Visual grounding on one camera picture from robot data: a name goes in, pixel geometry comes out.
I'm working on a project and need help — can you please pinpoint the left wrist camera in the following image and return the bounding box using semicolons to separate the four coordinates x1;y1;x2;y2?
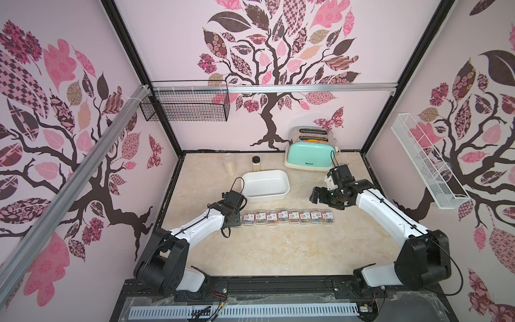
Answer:
222;190;248;211

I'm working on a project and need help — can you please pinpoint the aluminium rail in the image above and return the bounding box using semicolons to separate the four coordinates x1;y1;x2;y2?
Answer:
153;82;398;94
1;85;151;306

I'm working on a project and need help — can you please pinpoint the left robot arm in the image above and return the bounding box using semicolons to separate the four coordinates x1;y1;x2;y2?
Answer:
134;189;247;297

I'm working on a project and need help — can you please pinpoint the aluminium rail back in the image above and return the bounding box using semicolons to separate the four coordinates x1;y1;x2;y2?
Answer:
153;82;398;94

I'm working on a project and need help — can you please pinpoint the black wire basket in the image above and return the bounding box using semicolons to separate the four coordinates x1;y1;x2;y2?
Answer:
139;80;230;122

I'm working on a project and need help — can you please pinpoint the white cable duct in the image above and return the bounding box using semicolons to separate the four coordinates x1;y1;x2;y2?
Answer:
127;303;359;321

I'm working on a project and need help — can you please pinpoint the paper clip box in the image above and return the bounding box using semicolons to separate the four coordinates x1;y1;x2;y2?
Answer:
310;209;323;224
242;211;256;226
288;209;300;224
266;211;278;225
255;211;267;225
299;209;312;224
321;209;335;224

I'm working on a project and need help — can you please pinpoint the paper clip box side-left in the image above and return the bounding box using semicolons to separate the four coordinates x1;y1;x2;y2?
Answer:
277;209;290;224

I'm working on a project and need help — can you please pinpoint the aluminium rail left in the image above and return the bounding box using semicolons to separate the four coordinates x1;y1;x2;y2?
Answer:
1;85;151;306

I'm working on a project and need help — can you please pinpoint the black base frame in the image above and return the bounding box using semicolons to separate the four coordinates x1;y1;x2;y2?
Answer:
110;275;457;321

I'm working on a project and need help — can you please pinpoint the white plastic storage box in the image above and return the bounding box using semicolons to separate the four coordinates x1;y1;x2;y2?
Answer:
242;170;290;202

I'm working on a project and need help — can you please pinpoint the black-lidded spice bottle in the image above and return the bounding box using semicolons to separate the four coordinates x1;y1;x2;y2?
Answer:
252;156;261;172

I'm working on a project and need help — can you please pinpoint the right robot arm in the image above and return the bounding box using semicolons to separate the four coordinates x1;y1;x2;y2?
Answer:
309;152;459;295

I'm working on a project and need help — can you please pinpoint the white wire basket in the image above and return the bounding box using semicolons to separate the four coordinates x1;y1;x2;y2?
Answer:
391;114;472;209

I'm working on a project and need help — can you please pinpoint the mint green toaster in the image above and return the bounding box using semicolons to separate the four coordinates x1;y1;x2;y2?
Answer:
284;126;339;172

